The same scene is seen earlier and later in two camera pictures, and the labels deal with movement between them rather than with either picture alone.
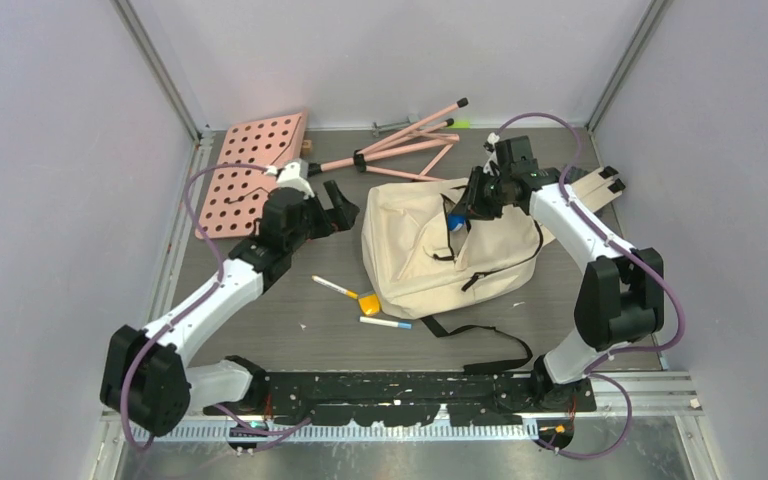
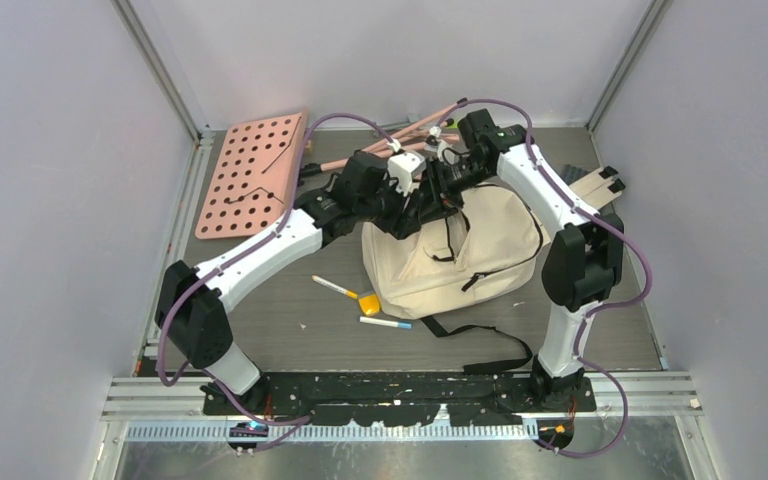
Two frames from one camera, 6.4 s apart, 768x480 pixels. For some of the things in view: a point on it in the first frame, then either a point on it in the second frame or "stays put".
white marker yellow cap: [335, 287] stays put
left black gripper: [344, 209] -> [403, 220]
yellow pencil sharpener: [370, 304] stays put
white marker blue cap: [384, 322] stays put
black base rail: [360, 398] stays put
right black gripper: [471, 203] -> [437, 201]
